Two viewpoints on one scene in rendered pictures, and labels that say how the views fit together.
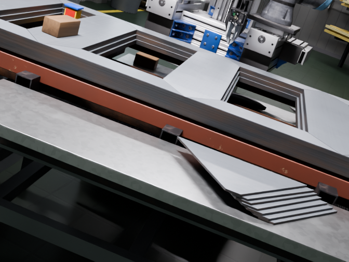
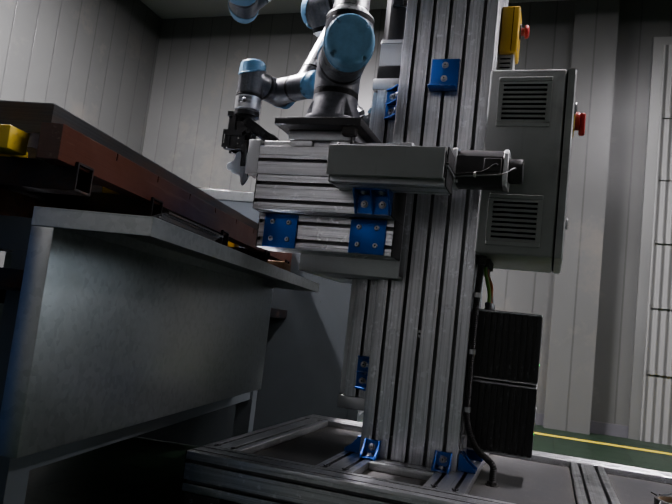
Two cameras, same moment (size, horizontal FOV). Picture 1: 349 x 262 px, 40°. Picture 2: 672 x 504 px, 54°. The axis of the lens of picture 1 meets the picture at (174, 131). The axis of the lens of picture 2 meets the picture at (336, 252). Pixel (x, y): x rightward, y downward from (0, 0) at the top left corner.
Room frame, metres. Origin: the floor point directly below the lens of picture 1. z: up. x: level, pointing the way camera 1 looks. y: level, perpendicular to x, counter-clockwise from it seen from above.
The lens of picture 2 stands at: (2.47, -1.92, 0.55)
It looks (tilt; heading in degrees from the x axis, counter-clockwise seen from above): 6 degrees up; 93
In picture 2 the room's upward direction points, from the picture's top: 7 degrees clockwise
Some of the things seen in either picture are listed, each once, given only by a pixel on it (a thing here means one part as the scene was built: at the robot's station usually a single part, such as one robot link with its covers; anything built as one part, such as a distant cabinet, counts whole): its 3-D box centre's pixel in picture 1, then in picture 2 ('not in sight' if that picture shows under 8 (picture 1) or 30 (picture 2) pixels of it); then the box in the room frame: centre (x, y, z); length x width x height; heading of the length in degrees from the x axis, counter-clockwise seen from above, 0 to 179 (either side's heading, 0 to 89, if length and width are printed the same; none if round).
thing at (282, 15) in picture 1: (279, 10); (333, 112); (2.33, -0.29, 1.09); 0.15 x 0.15 x 0.10
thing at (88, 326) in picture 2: not in sight; (189, 337); (2.04, -0.29, 0.48); 1.30 x 0.04 x 0.35; 83
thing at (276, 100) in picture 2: not in sight; (280, 91); (2.14, -0.03, 1.22); 0.11 x 0.11 x 0.08; 52
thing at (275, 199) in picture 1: (253, 188); not in sight; (1.05, -0.22, 0.77); 0.45 x 0.20 x 0.04; 83
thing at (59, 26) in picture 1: (61, 25); not in sight; (1.49, 0.44, 0.89); 0.12 x 0.06 x 0.05; 166
